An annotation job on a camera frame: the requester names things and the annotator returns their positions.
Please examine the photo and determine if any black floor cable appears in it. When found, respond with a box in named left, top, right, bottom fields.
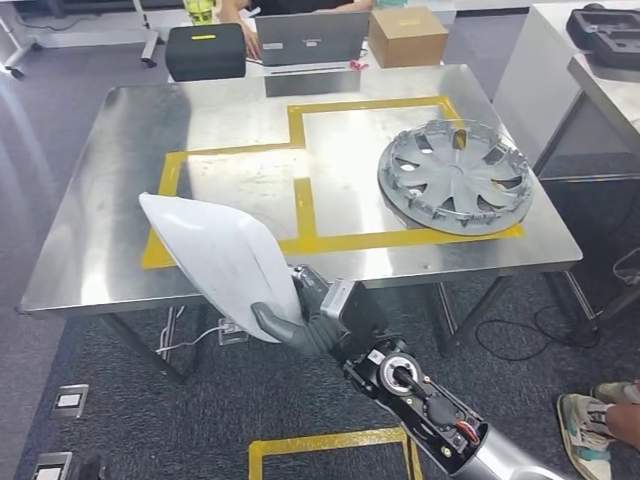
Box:
left=475, top=304, right=601, bottom=364

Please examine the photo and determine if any brown cardboard box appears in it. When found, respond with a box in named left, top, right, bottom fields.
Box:
left=367, top=6, right=450, bottom=70

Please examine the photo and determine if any stainless steel workbench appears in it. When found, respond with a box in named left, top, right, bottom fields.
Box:
left=19, top=64, right=583, bottom=386

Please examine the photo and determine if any black foam tray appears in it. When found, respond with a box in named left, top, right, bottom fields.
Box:
left=565, top=3, right=640, bottom=71

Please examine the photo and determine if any white plastic shell part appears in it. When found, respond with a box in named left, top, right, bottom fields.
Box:
left=138, top=192, right=304, bottom=344

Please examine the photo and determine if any steel frame table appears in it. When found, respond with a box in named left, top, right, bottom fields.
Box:
left=492, top=0, right=640, bottom=333

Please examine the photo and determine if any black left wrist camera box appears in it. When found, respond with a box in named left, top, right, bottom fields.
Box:
left=75, top=452, right=109, bottom=480

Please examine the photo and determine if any white desk with castor legs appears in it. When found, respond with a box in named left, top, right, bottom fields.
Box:
left=0, top=0, right=164, bottom=81

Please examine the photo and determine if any clear bottle green liquid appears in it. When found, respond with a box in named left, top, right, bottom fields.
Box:
left=182, top=0, right=218, bottom=26

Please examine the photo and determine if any steel floor socket plate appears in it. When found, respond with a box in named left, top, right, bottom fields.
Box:
left=29, top=451, right=73, bottom=480
left=50, top=384, right=90, bottom=421

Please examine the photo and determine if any black hard case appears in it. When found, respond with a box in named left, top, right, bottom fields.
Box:
left=165, top=23, right=248, bottom=83

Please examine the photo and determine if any silver wheel hubcap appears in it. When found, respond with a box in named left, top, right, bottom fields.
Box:
left=377, top=119, right=535, bottom=238

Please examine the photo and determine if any white cable with plug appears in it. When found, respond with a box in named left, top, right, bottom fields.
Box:
left=155, top=304, right=250, bottom=356

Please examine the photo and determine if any person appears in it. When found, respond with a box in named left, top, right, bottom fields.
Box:
left=217, top=0, right=376, bottom=61
left=556, top=380, right=640, bottom=480

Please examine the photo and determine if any grey laptop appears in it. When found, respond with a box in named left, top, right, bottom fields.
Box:
left=254, top=11, right=371, bottom=99

